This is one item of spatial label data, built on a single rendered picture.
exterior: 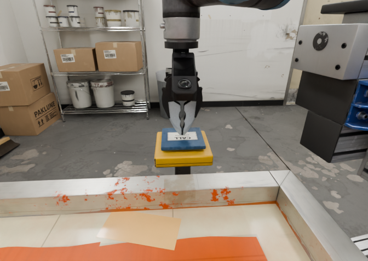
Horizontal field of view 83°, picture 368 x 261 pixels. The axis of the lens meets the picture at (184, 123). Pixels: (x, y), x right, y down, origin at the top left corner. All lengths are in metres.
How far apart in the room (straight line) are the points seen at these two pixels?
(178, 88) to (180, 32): 0.12
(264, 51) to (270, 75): 0.41
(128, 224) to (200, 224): 0.10
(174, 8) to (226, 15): 3.04
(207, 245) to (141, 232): 0.09
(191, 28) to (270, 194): 0.32
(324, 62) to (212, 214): 0.35
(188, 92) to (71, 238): 0.27
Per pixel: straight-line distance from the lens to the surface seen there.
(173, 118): 0.48
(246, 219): 0.34
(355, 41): 0.46
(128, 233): 0.32
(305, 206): 0.34
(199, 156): 0.46
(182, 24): 0.43
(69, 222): 0.36
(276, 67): 3.80
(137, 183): 0.34
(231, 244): 0.31
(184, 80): 0.38
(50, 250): 0.34
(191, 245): 0.31
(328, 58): 0.48
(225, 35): 3.45
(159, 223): 0.33
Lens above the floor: 1.20
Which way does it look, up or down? 24 degrees down
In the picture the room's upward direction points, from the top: straight up
